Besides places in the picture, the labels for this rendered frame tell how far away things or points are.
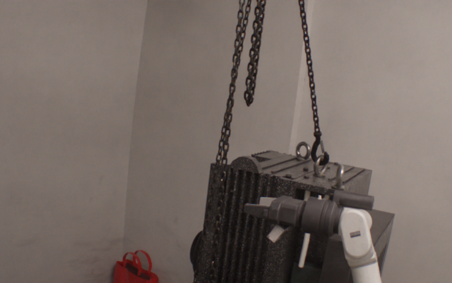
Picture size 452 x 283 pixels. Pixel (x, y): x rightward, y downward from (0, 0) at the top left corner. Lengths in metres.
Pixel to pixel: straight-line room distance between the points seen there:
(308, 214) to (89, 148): 2.68
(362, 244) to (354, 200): 0.11
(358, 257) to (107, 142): 2.85
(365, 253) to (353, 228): 0.06
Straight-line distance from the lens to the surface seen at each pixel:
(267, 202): 1.27
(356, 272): 1.15
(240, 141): 3.05
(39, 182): 3.50
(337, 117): 2.74
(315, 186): 1.45
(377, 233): 1.52
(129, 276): 3.81
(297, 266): 1.57
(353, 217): 1.11
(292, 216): 1.15
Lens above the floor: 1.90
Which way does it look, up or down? 8 degrees down
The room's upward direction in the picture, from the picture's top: 7 degrees clockwise
